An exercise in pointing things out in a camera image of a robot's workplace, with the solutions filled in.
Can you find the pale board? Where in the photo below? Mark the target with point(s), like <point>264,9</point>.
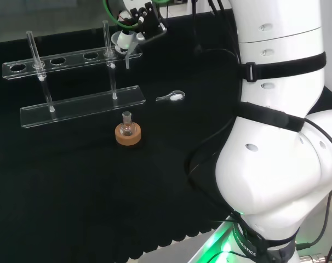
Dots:
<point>179,250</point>

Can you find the clear glass weighing funnel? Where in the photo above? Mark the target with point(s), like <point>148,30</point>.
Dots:
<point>175,96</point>

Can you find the black bench cloth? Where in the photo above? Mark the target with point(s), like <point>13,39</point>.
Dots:
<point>86,191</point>

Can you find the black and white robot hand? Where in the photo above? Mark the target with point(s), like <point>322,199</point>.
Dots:
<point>148,26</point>

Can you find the small round-bottom glass flask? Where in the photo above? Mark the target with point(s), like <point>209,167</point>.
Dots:
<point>126,128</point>

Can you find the clear plastic funnel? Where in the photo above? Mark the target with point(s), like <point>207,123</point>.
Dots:
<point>127,61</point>

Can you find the clear acrylic funnel stand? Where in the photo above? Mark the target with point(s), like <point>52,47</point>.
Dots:
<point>86,105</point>

